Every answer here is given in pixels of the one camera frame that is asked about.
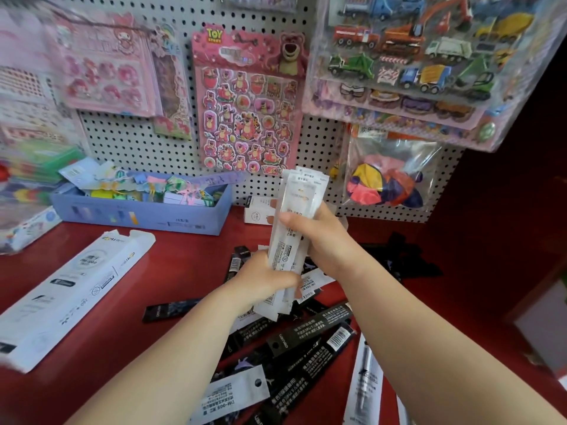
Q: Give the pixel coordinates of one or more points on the clear single pen packet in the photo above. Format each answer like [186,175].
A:
[364,385]

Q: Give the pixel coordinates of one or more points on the stack of green boxes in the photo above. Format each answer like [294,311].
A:
[42,161]

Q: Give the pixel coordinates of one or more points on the narrow pink sticker pack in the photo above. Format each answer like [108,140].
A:
[172,84]

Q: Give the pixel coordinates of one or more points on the bundle of white pen packets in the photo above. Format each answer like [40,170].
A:
[292,261]

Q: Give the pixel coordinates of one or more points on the pink bear sticker sheet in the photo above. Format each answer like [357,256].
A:
[248,110]

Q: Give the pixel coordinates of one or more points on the person's left hand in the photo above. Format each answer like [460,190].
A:
[254,278]

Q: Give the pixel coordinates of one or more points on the person's right forearm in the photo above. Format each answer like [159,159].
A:
[425,349]

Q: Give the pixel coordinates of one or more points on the assorted pastel stationery packets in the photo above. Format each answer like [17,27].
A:
[146,188]

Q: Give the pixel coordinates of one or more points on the small white box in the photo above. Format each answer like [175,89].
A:
[259,212]

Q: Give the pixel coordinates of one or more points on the pile of black pen packets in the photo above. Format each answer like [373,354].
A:
[301,345]

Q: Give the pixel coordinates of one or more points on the person's left fingers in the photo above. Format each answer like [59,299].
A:
[290,288]

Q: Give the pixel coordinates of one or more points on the person's left forearm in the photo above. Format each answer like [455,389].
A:
[177,362]

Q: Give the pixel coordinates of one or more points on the person's right thumb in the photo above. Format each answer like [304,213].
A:
[296,221]

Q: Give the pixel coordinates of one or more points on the blue cardboard display box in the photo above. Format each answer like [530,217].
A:
[146,214]

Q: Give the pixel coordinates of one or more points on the white pegboard panel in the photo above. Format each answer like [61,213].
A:
[146,146]

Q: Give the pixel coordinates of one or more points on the bag of colourful balloons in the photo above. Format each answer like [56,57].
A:
[390,176]

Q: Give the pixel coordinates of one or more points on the black crumpled bag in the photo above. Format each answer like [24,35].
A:
[407,258]

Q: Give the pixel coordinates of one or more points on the white patterned packet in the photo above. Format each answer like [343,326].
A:
[24,227]

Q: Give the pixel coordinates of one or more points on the vehicle sticker sheet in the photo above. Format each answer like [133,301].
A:
[425,57]

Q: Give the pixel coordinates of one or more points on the white printed sticker sheets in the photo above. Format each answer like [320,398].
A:
[31,106]

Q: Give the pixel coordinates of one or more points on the person's right hand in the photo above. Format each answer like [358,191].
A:
[330,243]

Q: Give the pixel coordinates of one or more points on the train sticker sheet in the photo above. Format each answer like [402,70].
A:
[398,103]

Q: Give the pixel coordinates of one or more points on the pink character sticker pack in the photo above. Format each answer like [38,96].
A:
[104,61]

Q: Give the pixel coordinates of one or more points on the long white cardboard box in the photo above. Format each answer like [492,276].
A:
[66,296]

